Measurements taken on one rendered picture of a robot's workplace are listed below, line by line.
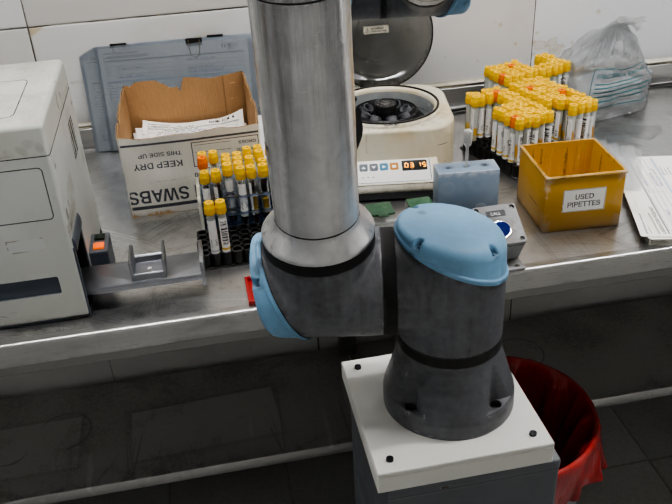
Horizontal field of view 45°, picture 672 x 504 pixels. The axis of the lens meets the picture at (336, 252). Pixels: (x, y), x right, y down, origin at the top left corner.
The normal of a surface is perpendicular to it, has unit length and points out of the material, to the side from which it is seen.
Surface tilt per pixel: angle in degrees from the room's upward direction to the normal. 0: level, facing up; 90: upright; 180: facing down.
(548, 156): 90
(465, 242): 7
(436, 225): 7
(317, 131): 99
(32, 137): 89
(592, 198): 90
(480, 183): 90
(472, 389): 72
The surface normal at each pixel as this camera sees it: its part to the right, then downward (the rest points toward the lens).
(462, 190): 0.10, 0.51
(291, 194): -0.48, 0.59
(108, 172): -0.04, -0.85
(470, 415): 0.22, 0.19
